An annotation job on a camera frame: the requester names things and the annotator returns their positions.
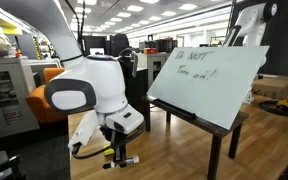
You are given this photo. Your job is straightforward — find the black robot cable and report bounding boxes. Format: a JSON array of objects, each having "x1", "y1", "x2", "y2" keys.
[{"x1": 71, "y1": 126, "x2": 145, "y2": 160}]

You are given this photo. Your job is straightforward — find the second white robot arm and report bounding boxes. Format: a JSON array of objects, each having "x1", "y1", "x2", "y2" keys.
[{"x1": 223, "y1": 3, "x2": 278, "y2": 47}]

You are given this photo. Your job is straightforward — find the black white marker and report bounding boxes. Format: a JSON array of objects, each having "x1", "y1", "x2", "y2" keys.
[{"x1": 103, "y1": 156, "x2": 140, "y2": 169}]

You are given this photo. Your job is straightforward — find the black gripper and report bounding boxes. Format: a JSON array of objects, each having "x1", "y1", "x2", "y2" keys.
[{"x1": 111, "y1": 130, "x2": 127, "y2": 163}]

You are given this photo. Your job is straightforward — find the grey metal cabinet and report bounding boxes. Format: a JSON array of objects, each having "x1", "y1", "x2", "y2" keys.
[{"x1": 0, "y1": 58, "x2": 39, "y2": 138}]

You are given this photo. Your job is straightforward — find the cardboard box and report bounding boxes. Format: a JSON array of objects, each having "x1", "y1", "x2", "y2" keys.
[{"x1": 253, "y1": 76, "x2": 288, "y2": 100}]

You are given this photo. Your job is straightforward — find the small black stand table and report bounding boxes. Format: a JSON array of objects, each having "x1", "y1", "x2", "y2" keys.
[{"x1": 141, "y1": 94, "x2": 250, "y2": 180}]

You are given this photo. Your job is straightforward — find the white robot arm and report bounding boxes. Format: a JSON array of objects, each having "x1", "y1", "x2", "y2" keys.
[{"x1": 0, "y1": 0, "x2": 144, "y2": 167}]

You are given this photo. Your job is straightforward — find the black coffee maker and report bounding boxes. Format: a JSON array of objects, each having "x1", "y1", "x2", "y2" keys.
[{"x1": 118, "y1": 48, "x2": 148, "y2": 114}]

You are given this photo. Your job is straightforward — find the yellow smiley eraser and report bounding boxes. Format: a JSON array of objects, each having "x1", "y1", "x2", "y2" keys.
[{"x1": 103, "y1": 144, "x2": 114, "y2": 156}]

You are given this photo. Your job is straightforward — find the orange sofa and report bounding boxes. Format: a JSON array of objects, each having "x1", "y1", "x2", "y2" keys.
[{"x1": 26, "y1": 68, "x2": 67, "y2": 124}]

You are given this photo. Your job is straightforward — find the white board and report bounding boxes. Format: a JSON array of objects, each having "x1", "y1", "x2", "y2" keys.
[{"x1": 147, "y1": 46, "x2": 268, "y2": 129}]

